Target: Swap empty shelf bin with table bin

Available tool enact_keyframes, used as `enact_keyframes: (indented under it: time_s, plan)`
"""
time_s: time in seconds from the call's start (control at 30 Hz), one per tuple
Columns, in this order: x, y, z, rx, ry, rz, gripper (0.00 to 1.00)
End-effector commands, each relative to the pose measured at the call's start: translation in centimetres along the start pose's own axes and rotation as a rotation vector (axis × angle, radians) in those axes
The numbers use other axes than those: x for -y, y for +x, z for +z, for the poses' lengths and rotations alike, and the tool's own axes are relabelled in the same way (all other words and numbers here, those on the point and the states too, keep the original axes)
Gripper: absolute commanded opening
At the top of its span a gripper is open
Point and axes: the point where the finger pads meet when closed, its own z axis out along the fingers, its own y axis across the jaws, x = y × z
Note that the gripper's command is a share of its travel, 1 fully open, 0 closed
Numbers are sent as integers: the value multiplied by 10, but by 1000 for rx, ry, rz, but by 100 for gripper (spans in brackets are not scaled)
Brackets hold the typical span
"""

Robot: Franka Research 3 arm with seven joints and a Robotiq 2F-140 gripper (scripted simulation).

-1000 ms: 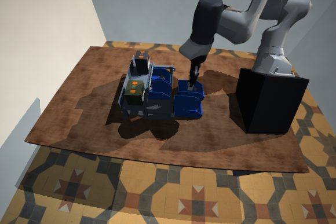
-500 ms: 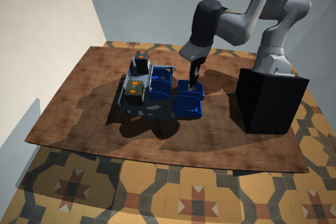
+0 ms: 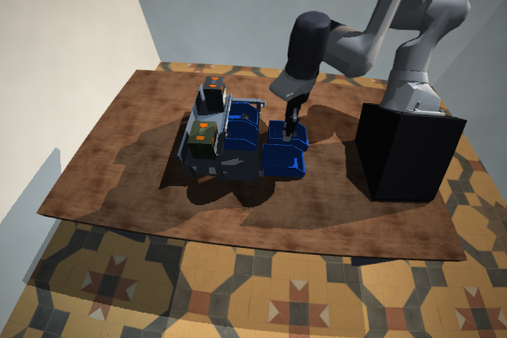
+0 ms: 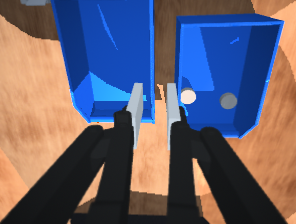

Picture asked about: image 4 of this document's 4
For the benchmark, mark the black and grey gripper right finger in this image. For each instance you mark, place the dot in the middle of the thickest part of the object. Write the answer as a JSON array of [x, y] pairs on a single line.
[[239, 197]]

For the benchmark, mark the grey metal shelf rack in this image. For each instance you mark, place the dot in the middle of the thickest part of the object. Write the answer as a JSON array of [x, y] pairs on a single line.
[[35, 2]]

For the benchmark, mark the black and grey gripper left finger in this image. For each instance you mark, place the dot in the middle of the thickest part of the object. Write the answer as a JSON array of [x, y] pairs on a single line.
[[56, 195]]

